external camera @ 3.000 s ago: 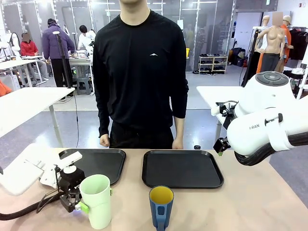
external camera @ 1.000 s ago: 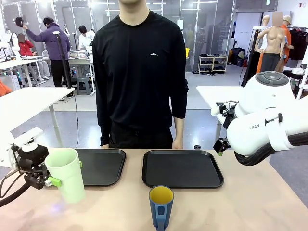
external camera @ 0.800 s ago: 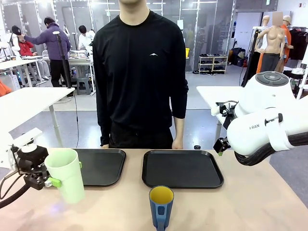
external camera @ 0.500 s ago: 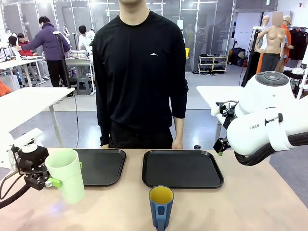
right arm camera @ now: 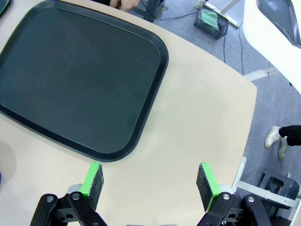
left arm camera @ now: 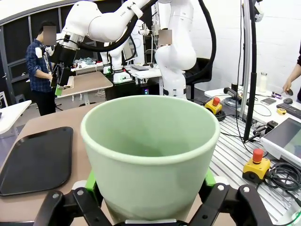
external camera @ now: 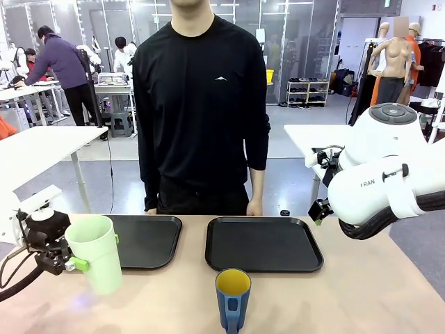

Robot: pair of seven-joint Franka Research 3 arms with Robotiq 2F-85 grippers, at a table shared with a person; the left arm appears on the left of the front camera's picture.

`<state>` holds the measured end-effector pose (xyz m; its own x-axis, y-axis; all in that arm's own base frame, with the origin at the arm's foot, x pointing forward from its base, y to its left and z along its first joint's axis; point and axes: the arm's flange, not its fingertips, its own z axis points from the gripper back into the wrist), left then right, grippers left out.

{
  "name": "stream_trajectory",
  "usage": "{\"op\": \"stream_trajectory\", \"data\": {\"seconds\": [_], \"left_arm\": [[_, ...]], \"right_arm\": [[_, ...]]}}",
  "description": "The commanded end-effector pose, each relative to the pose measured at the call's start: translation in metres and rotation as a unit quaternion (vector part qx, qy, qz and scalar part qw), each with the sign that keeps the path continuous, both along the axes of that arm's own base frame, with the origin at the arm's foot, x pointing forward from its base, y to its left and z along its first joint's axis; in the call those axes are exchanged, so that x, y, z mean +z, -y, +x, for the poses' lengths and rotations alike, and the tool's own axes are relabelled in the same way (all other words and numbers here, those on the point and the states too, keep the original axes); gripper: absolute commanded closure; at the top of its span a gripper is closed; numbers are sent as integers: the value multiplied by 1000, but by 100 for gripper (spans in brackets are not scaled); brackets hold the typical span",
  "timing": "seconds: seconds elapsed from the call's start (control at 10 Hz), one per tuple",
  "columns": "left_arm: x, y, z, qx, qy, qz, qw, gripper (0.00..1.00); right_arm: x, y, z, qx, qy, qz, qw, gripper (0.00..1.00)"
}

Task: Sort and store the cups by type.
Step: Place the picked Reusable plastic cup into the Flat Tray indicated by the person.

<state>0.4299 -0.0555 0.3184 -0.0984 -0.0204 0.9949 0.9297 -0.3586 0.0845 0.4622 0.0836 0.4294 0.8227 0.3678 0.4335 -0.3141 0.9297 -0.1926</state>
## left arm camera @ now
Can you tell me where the black office chair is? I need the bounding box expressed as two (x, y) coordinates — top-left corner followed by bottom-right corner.
(182, 57), (215, 101)

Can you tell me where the white bottle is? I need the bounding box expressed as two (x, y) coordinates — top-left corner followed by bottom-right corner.
(258, 72), (269, 93)

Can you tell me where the white desk with keyboard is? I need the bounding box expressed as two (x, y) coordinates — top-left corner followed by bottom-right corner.
(123, 65), (163, 84)

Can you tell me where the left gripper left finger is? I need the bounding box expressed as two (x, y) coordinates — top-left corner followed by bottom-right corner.
(35, 171), (111, 226)

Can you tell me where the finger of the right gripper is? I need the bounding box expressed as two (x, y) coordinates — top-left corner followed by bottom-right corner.
(50, 63), (60, 87)
(55, 67), (71, 96)

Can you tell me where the black handheld device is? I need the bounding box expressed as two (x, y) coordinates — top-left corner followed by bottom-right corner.
(223, 82), (243, 102)

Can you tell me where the person in plaid shirt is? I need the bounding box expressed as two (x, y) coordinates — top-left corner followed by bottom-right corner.
(25, 20), (59, 116)

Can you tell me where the black flat remote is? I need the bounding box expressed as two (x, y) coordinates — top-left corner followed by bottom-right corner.
(277, 103), (301, 116)

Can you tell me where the yellow emergency stop button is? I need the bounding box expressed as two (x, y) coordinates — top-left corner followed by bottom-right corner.
(242, 148), (271, 184)
(204, 96), (223, 115)

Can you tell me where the bystander's hand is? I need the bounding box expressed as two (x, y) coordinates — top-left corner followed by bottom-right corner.
(281, 81), (294, 95)

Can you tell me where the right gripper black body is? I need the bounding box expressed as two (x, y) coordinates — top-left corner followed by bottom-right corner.
(50, 43), (78, 69)

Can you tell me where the black right arm cable sleeve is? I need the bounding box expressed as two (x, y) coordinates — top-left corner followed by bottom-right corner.
(79, 0), (217, 82)

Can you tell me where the bystander's forearm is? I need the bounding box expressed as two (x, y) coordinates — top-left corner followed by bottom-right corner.
(285, 42), (301, 88)

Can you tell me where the black stand pole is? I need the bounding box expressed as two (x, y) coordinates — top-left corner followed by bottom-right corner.
(243, 0), (259, 142)

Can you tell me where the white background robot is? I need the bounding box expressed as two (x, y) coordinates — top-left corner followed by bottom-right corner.
(100, 41), (134, 83)

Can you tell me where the black cable bundle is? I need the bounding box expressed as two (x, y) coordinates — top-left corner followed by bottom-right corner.
(257, 162), (301, 192)

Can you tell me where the white framed monitor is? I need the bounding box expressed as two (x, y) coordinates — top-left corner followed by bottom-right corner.
(260, 117), (301, 167)

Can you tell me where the brown background table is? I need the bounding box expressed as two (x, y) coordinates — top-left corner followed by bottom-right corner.
(54, 71), (114, 105)

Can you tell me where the black plastic tray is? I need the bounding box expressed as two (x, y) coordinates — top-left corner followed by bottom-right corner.
(0, 126), (74, 197)

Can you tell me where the beige cloth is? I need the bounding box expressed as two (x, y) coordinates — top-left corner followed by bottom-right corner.
(62, 75), (76, 90)

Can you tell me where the white table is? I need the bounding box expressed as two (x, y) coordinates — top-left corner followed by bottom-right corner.
(0, 100), (32, 135)

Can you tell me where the light green plastic cup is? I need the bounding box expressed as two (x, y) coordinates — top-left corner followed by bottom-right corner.
(80, 95), (221, 223)

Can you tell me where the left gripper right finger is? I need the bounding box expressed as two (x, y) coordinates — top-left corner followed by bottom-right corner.
(188, 174), (276, 226)

